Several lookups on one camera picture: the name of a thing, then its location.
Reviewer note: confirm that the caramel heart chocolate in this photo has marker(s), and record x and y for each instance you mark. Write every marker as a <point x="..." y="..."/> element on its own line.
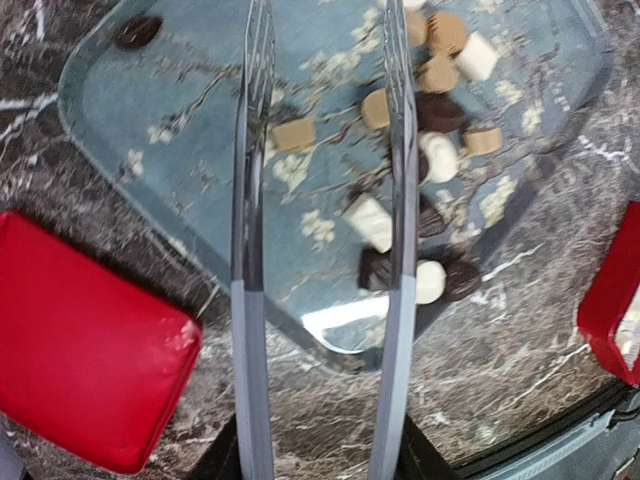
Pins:
<point x="438" y="75"/>

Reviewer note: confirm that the glass floral serving tray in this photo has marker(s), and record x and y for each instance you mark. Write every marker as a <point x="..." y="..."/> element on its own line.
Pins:
<point x="158" y="123"/>

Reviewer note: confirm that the red tin box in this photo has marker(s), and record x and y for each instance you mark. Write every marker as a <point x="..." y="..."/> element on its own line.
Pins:
<point x="608" y="299"/>

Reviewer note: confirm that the white swirl chocolate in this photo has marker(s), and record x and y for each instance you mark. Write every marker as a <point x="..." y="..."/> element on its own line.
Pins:
<point x="441" y="155"/>

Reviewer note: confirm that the dark almond chocolate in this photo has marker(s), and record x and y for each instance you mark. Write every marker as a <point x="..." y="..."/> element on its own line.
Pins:
<point x="138" y="32"/>

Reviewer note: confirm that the dark cup chocolate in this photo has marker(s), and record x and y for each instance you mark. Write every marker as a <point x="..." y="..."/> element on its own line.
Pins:
<point x="438" y="113"/>

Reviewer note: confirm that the red tin lid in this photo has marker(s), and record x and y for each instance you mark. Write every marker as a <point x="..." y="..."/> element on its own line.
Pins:
<point x="89" y="361"/>

